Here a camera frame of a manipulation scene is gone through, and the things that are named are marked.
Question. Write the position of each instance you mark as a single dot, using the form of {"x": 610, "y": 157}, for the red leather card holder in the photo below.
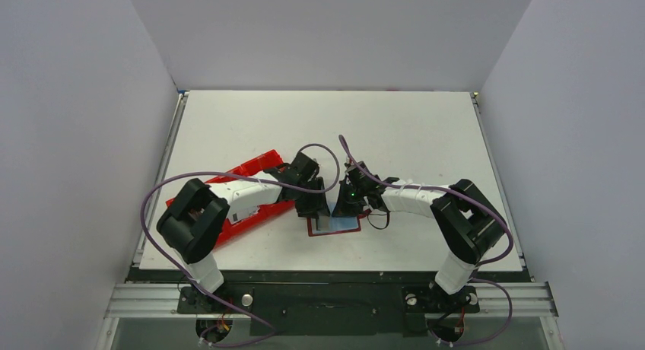
{"x": 325, "y": 226}

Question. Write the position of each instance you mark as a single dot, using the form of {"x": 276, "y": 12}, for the silver credit card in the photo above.
{"x": 239, "y": 216}

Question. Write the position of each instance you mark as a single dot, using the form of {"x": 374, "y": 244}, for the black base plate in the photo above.
{"x": 322, "y": 303}

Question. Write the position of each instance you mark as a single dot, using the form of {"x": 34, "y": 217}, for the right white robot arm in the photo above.
{"x": 469, "y": 223}

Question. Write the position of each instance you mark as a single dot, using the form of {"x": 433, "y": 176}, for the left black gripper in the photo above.
{"x": 312, "y": 203}

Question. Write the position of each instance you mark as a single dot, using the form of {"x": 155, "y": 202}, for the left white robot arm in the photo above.
{"x": 200, "y": 264}

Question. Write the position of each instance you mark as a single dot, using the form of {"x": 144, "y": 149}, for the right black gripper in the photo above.
{"x": 347, "y": 204}

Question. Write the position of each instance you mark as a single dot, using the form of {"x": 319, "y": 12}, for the aluminium frame rail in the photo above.
{"x": 160, "y": 301}

